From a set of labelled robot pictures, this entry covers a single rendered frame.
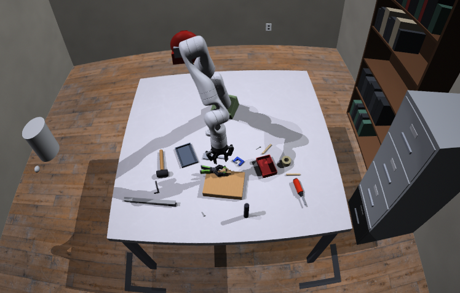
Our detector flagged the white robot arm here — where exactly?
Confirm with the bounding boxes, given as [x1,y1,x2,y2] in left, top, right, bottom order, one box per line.
[179,36,231,149]

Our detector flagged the black cylinder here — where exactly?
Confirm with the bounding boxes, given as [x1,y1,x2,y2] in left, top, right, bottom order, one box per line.
[244,203,249,218]

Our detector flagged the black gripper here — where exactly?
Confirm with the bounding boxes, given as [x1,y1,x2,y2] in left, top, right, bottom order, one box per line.
[205,143,234,164]

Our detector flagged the red-handled screwdriver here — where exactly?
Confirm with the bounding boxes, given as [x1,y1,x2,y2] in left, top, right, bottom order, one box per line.
[293,178,306,206]

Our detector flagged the red open tray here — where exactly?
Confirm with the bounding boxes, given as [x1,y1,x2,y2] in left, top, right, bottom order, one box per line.
[256,155,277,178]

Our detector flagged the brown wooden bench board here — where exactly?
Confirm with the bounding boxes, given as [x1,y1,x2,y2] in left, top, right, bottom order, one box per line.
[202,171,245,200]

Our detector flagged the grey flat bar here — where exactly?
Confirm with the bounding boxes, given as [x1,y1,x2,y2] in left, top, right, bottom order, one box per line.
[124,197,176,207]

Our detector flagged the black mallet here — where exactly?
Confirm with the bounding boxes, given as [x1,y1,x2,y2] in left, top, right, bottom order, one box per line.
[156,150,169,177]

